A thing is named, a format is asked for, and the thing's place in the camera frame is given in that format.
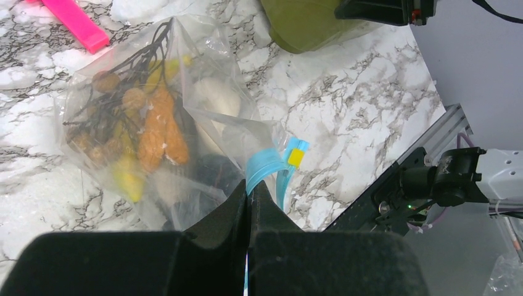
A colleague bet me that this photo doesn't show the orange toy food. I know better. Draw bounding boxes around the orange toy food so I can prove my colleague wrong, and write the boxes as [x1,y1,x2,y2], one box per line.
[138,86,190,173]

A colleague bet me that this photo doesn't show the green plastic bin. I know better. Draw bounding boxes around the green plastic bin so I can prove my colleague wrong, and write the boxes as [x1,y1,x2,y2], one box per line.
[260,0,382,54]

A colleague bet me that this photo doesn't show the black toy grapes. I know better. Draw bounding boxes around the black toy grapes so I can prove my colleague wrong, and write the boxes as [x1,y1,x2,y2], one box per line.
[196,154,244,197]

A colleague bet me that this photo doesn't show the pink plastic bag clip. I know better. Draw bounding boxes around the pink plastic bag clip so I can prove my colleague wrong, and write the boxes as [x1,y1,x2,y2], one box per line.
[27,0,110,54]

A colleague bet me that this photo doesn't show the yellow toy banana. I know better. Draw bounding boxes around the yellow toy banana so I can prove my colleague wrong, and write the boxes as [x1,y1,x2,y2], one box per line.
[112,59,179,202]

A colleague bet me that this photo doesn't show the white toy egg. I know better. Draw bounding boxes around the white toy egg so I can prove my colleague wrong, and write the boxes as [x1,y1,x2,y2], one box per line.
[194,78,241,154]

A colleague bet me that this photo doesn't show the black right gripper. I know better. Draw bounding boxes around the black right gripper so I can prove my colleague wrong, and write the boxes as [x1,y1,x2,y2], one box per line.
[334,0,437,27]

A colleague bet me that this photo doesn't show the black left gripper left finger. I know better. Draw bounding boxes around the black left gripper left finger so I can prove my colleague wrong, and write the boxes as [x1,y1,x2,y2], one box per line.
[1,181,248,295]

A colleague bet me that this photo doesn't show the clear zip top bag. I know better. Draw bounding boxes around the clear zip top bag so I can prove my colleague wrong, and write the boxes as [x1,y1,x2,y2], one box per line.
[55,15,309,231]

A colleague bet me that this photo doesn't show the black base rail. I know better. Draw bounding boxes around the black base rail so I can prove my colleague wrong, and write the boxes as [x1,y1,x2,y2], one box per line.
[325,104,471,235]

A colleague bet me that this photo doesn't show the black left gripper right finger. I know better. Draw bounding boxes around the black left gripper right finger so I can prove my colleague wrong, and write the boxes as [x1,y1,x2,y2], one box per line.
[247,183,429,295]

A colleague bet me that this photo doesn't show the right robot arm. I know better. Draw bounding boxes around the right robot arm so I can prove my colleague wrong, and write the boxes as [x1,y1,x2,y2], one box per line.
[328,143,522,235]

